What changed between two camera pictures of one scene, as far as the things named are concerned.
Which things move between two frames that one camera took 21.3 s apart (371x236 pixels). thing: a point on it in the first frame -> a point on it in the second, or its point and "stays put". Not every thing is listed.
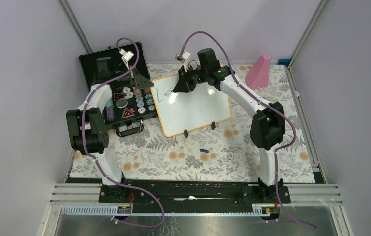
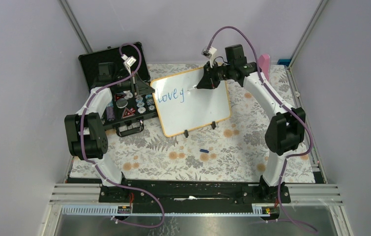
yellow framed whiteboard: [181, 112] stays put
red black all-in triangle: [127, 113] stays put
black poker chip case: [123, 69] stays put
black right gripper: [185, 85] -> [208, 81]
